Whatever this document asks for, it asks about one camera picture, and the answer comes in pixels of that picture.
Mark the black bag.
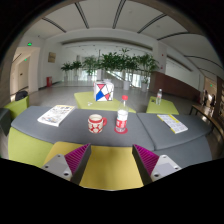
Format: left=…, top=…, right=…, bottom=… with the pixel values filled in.
left=14, top=90, right=29, bottom=102

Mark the brown wall plaque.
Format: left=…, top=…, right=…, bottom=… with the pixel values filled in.
left=47, top=51, right=57, bottom=64

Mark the white printed magazine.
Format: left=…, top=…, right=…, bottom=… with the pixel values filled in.
left=37, top=104, right=76, bottom=128

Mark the lime green seat block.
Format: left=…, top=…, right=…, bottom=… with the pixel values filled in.
left=3, top=96, right=30, bottom=119

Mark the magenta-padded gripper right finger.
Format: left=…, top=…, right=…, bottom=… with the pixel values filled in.
left=132, top=143, right=183, bottom=185

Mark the red-capped clear water bottle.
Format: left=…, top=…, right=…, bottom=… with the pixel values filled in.
left=115, top=94, right=130, bottom=134

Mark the small clear water bottle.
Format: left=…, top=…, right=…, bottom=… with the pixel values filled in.
left=155, top=88, right=163, bottom=106

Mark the yellow and white booklet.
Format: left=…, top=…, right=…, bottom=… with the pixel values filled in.
left=156, top=113, right=189, bottom=135

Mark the dark grey seat block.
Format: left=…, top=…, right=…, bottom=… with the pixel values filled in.
left=0, top=108, right=13, bottom=136

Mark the row of green potted plants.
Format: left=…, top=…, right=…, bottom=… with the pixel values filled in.
left=60, top=48, right=160, bottom=93

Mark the wooden bench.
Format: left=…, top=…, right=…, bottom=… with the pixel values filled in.
left=189, top=104, right=224, bottom=138

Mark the red and white mug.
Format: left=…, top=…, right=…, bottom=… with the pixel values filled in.
left=87, top=113, right=108, bottom=134

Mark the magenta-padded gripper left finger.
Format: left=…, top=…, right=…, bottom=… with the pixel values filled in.
left=41, top=143, right=92, bottom=185

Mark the white red blue cube box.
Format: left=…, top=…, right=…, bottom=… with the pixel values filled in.
left=93, top=79, right=115, bottom=102

